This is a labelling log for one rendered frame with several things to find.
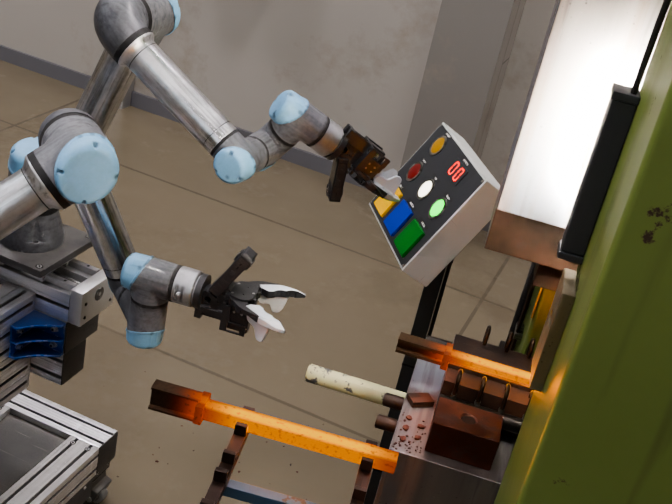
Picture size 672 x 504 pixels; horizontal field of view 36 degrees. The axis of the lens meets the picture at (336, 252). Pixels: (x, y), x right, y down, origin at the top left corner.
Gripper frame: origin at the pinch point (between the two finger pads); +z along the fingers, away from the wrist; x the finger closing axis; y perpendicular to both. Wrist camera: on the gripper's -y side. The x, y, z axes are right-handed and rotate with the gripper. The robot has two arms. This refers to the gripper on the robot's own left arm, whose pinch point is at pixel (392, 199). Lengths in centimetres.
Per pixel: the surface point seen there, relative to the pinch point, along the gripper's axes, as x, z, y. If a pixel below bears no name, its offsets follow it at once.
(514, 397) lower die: -58, 15, -4
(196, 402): -63, -36, -33
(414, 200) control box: 10.5, 10.2, 0.7
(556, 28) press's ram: -58, -31, 48
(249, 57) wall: 293, 45, -49
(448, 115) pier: 207, 105, 1
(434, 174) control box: 12.0, 10.2, 8.3
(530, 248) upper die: -56, -5, 20
